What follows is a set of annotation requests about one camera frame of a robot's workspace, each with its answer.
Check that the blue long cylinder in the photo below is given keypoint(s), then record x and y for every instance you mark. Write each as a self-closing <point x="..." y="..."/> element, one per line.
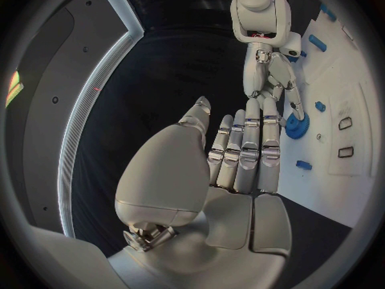
<point x="327" y="12"/>

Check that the blue block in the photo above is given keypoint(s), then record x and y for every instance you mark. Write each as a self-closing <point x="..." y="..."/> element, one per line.
<point x="292" y="59"/>

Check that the blue short cylinder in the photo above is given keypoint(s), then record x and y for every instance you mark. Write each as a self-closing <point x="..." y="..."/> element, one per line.
<point x="317" y="42"/>

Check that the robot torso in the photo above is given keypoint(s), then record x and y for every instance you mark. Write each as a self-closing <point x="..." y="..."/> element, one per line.
<point x="60" y="77"/>

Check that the blue peg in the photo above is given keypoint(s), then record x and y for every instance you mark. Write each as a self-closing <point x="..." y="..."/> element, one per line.
<point x="320" y="106"/>

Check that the white task board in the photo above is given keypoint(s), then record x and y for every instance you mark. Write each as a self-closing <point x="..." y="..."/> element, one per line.
<point x="331" y="178"/>

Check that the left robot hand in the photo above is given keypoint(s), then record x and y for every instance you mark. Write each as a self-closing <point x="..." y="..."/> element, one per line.
<point x="168" y="173"/>

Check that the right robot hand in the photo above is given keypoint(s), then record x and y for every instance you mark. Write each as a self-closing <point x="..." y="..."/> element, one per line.
<point x="255" y="77"/>

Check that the blue plug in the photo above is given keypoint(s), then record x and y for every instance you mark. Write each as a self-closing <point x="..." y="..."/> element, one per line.
<point x="303" y="165"/>

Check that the blue gear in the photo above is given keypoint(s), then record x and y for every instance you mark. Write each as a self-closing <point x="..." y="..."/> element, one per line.
<point x="296" y="128"/>

